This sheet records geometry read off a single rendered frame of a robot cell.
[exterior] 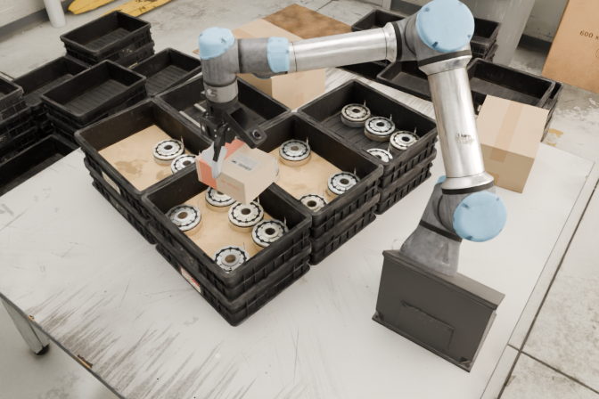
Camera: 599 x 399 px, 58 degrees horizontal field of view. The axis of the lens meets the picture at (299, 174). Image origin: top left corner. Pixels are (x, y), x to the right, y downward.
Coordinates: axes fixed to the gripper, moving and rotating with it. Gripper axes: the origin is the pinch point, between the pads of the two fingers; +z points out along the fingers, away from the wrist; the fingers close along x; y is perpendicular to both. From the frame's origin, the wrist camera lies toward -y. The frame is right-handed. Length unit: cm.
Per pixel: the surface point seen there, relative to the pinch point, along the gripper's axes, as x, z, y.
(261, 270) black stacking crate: 8.1, 24.3, -13.2
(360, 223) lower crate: -32, 37, -20
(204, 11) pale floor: -222, 108, 237
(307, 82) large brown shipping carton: -80, 30, 34
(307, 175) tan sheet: -31.3, 26.7, 0.0
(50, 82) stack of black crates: -53, 70, 186
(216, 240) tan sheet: 5.7, 26.7, 5.3
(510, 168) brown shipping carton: -77, 31, -51
